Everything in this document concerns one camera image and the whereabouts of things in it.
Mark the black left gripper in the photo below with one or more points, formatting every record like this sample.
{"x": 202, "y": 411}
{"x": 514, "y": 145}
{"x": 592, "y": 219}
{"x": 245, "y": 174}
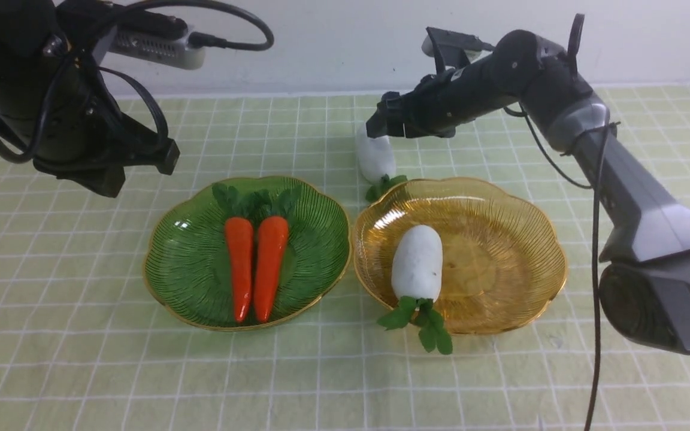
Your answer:
{"x": 86, "y": 148}

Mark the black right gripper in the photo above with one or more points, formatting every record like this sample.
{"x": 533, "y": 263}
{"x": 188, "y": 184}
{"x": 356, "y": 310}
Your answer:
{"x": 438, "y": 104}

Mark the white toy radish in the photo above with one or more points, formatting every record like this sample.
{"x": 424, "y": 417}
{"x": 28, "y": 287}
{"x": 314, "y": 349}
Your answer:
{"x": 416, "y": 279}
{"x": 376, "y": 162}

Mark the orange toy carrot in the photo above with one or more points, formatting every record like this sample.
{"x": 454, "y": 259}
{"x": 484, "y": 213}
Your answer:
{"x": 272, "y": 240}
{"x": 238, "y": 232}

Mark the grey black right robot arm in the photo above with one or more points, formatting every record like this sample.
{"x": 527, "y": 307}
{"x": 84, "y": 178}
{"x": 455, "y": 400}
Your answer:
{"x": 644, "y": 291}

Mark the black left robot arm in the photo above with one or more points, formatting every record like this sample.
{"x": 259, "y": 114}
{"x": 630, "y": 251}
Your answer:
{"x": 56, "y": 111}

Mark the green glass plate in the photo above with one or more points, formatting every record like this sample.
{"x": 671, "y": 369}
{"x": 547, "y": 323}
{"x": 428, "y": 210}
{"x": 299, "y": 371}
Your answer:
{"x": 187, "y": 268}

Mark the amber glass plate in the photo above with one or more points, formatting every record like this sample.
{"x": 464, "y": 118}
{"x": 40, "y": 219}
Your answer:
{"x": 503, "y": 263}

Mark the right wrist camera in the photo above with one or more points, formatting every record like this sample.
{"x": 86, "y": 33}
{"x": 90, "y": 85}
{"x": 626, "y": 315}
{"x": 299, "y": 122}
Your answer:
{"x": 452, "y": 49}

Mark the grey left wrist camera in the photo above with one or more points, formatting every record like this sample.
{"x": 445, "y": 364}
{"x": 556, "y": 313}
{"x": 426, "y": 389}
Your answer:
{"x": 164, "y": 41}

